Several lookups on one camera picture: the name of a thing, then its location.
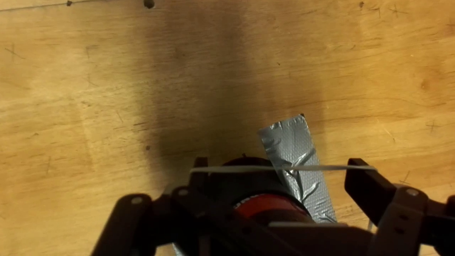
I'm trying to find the grey duct tape strip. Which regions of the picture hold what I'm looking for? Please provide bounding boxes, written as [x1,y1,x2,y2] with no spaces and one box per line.
[256,112,340,225]

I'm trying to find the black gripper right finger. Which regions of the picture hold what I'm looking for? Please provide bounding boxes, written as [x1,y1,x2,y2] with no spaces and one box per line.
[344,156,455,256]

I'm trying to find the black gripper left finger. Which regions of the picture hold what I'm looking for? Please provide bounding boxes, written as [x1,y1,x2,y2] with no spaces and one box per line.
[91,156,304,256]

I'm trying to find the black and red cup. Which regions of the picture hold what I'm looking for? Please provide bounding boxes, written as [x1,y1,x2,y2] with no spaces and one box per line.
[206,155,315,227]

